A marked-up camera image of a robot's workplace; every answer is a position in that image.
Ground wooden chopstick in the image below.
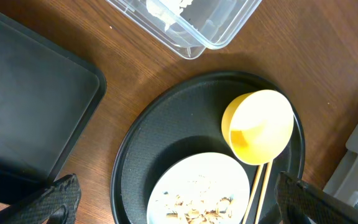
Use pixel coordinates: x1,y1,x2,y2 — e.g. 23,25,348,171
242,164,264,224
254,161,273,224

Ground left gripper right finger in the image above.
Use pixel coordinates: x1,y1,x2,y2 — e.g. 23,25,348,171
275,172,358,224

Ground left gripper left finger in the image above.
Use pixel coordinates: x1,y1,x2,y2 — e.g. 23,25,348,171
0,174,81,224

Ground food scraps on plate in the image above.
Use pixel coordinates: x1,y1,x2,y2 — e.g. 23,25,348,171
159,190,235,224

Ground yellow-green bowl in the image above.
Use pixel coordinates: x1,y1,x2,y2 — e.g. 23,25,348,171
221,90,295,166

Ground white napkin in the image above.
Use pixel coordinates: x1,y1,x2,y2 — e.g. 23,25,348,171
146,0,193,31

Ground round black tray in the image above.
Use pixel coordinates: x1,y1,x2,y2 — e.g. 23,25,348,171
111,71,305,223

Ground clear plastic bin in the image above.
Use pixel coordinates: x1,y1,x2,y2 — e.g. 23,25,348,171
108,0,261,60

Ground black rectangular bin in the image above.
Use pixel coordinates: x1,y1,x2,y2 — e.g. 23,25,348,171
0,13,106,204

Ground grey plate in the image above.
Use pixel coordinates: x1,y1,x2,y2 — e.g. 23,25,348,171
147,152,250,224

